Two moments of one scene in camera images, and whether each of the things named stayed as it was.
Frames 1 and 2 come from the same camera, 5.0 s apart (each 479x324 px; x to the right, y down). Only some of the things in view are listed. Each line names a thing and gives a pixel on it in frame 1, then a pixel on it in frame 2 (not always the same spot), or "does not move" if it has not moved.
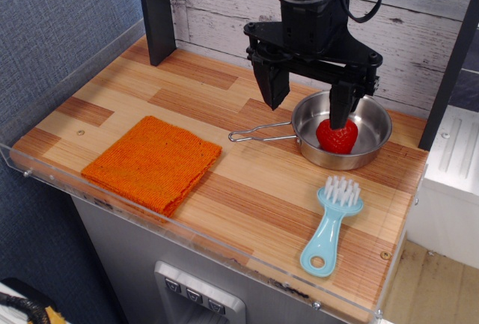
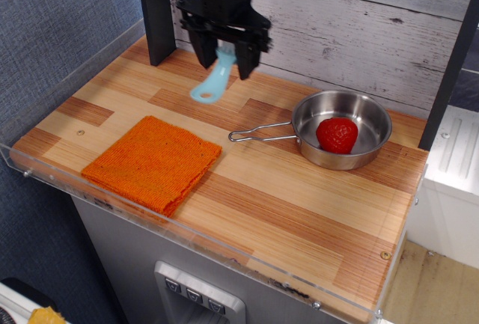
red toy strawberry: (339, 141) does not move
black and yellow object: (35, 312) -> (49, 314)
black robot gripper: (314, 37) -> (224, 7)
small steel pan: (373, 138) does not move
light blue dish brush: (340, 197) -> (214, 84)
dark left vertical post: (157, 11) does not move
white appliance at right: (444, 220) does not move
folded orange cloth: (157, 164) does not move
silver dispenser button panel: (183, 298) does not move
